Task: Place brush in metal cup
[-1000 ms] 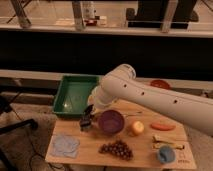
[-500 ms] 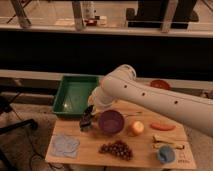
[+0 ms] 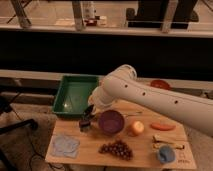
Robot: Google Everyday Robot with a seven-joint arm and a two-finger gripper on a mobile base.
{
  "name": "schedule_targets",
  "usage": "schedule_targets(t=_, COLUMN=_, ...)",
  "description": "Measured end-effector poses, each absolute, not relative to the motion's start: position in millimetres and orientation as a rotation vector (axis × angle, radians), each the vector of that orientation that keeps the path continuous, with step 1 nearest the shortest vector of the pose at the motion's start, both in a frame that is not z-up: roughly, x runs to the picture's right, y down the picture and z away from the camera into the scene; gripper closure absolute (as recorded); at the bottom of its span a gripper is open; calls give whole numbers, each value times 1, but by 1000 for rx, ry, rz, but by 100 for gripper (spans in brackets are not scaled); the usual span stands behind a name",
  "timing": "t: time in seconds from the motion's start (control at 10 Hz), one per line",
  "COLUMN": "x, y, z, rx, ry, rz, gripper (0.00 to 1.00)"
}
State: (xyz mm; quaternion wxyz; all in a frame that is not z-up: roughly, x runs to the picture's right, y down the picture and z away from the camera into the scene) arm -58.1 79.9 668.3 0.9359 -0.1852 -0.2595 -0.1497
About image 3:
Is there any bunch of dark grapes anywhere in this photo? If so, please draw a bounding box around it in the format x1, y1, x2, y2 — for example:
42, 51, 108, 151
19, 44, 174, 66
99, 140, 133, 160

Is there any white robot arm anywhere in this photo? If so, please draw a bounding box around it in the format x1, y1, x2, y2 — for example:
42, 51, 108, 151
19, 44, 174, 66
88, 64, 213, 136

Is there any yellow apple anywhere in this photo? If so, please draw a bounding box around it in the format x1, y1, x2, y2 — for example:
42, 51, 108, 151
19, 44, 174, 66
130, 121, 144, 136

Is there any purple bowl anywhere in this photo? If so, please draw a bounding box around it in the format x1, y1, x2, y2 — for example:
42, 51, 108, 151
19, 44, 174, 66
98, 110, 125, 135

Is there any red bowl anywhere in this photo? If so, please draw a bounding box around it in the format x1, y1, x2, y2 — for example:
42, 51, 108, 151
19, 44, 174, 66
150, 80, 171, 90

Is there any orange carrot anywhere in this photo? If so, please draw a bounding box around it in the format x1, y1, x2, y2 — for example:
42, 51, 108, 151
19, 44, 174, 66
150, 123, 176, 131

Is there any metal cup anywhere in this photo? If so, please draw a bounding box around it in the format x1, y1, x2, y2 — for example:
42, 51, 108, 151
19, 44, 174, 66
79, 119, 91, 132

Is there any green plastic tray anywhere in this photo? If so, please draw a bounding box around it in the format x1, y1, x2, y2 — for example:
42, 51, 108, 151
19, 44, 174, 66
52, 75, 99, 118

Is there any blue cloth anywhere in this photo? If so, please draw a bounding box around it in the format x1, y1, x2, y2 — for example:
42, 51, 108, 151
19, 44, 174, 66
51, 134, 80, 158

